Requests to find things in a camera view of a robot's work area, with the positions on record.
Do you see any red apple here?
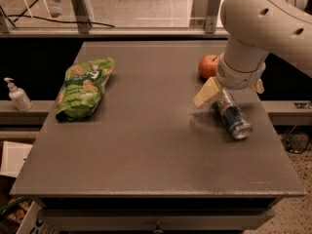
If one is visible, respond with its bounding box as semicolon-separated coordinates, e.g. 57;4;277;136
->
198;54;219;79

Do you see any white pump dispenser bottle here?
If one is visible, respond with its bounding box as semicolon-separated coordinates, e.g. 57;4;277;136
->
4;77;32;111

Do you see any white box blue print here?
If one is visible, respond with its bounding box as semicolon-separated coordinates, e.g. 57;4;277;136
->
16;202;59;234

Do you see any right metal railing post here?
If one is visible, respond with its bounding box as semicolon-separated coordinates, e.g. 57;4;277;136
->
205;0;221;34

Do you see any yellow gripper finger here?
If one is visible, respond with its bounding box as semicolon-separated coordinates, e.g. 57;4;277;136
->
193;77;221;108
252;79;264;94

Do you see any black cable on floor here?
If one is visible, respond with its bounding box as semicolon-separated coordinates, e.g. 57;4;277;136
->
282;125;312;155

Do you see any metal railing post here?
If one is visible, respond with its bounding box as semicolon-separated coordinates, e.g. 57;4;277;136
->
205;0;221;34
71;0;94;33

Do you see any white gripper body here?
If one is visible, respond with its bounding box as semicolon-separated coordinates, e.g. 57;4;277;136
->
216;53;265;90

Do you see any black cable behind table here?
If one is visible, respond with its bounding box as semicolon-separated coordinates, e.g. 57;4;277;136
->
0;0;116;28

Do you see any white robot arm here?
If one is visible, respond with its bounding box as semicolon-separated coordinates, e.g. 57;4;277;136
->
194;0;312;108

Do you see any blue silver redbull can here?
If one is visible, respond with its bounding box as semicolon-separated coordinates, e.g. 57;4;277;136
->
214;89;253;140

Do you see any left metal railing post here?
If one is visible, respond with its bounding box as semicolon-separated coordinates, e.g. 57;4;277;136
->
71;0;94;33

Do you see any white paper sheet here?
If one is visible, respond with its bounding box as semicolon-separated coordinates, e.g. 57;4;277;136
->
0;141;32;177

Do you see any green chip bag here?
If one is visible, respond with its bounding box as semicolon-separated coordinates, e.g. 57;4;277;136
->
56;58;116;121

